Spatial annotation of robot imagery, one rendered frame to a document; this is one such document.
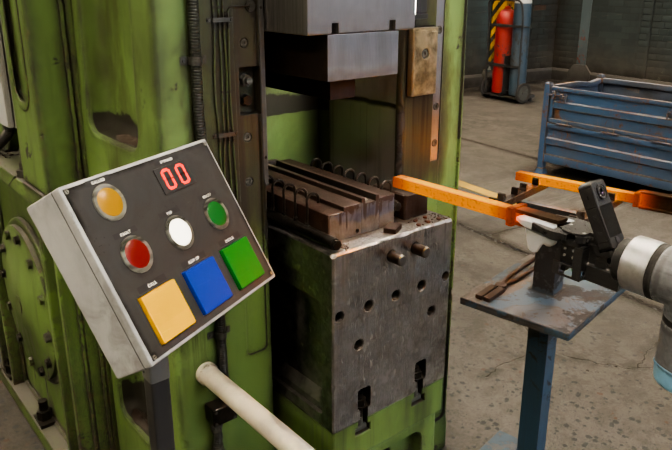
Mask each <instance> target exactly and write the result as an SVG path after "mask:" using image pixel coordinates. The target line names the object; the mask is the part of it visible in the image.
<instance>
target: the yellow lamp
mask: <svg viewBox="0 0 672 450"><path fill-rule="evenodd" d="M97 202H98V205H99V207H100V208H101V210H102V211H103V212H104V213H106V214H107V215H110V216H118V215H119V214H120V213H121V212H122V210H123V201H122V199H121V197H120V195H119V194H118V193H117V192H116V191H115V190H113V189H111V188H103V189H101V190H100V191H99V192H98V195H97Z"/></svg>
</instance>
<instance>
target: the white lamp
mask: <svg viewBox="0 0 672 450"><path fill-rule="evenodd" d="M169 229H170V234H171V236H172V238H173V239H174V241H175V242H177V243H178V244H180V245H187V244H188V243H189V242H190V240H191V231H190V228H189V226H188V225H187V224H186V223H185V222H184V221H183V220H181V219H174V220H172V222H171V223H170V227H169Z"/></svg>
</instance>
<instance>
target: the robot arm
mask: <svg viewBox="0 0 672 450"><path fill-rule="evenodd" d="M578 191H579V193H580V196H581V199H582V202H583V205H584V208H585V210H586V213H587V216H588V219H589V222H587V221H584V220H581V219H578V218H574V217H569V216H563V215H559V216H563V217H567V218H568V221H567V222H565V223H564V226H560V228H559V227H558V228H557V224H555V223H551V222H548V221H544V220H541V219H537V218H534V217H530V216H527V215H520V216H517V217H516V220H517V221H518V222H519V223H520V224H521V225H523V226H524V227H525V229H526V237H527V246H528V248H529V250H530V251H532V252H538V251H539V249H540V248H541V246H542V245H543V244H544V245H545V246H548V247H551V246H553V245H555V244H556V243H557V241H558V249H556V254H555V259H554V260H553V266H552V272H553V273H556V274H558V275H561V276H564V277H566V278H569V279H571V280H574V281H577V282H580V281H582V280H587V281H589V282H592V283H594V284H597V285H600V286H602V287H605V288H608V289H610V290H613V291H615V292H618V291H620V290H621V288H622V289H624V290H627V291H630V292H632V293H635V294H638V295H640V296H643V297H646V298H648V299H651V300H653V301H656V302H659V303H661V304H664V309H663V316H662V321H661V326H660V332H659V337H658V343H657V349H656V354H655V357H654V358H653V361H654V367H653V376H654V378H655V380H656V382H657V383H658V384H659V385H660V386H661V387H663V388H664V389H665V390H667V391H668V392H670V393H672V245H670V244H667V243H664V242H661V241H658V240H655V239H651V238H648V237H645V236H637V237H635V238H634V239H631V238H625V239H624V236H623V233H622V231H621V228H620V225H619V222H618V219H617V216H616V214H615V211H614V208H613V205H612V202H611V200H610V197H609V194H608V191H607V188H606V185H605V183H604V180H603V179H596V180H593V181H589V182H586V183H584V184H581V185H580V186H579V187H578ZM560 264H561V267H560V269H561V270H563V271H566V270H568V269H569V268H571V271H572V276H568V275H566V274H563V273H561V272H559V265H560ZM581 272H583V273H582V274H581ZM581 275H582V276H581Z"/></svg>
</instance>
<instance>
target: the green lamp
mask: <svg viewBox="0 0 672 450"><path fill-rule="evenodd" d="M207 211H208V215H209V217H210V219H211V220H212V222H213V223H215V224H216V225H219V226H222V225H224V224H225V223H226V220H227V215H226V212H225V209H224V208H223V206H222V205H221V204H220V203H218V202H215V201H212V202H210V203H209V204H208V208H207Z"/></svg>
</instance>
